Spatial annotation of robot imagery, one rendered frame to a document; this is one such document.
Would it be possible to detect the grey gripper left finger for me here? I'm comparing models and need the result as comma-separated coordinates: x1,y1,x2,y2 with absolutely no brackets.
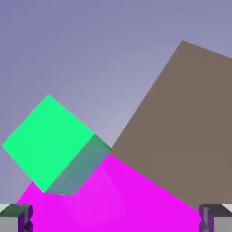
0,203,34,232

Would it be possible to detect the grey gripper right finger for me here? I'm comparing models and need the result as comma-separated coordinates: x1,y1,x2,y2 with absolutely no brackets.
198,203,232,232

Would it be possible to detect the small green cube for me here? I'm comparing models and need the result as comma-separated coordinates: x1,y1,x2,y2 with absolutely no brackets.
1,94,113,196

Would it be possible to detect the large magenta box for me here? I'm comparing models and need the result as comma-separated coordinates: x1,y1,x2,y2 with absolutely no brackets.
15,153,203,232

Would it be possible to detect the large brown box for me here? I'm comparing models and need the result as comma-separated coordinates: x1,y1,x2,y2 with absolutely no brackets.
110,40,232,212

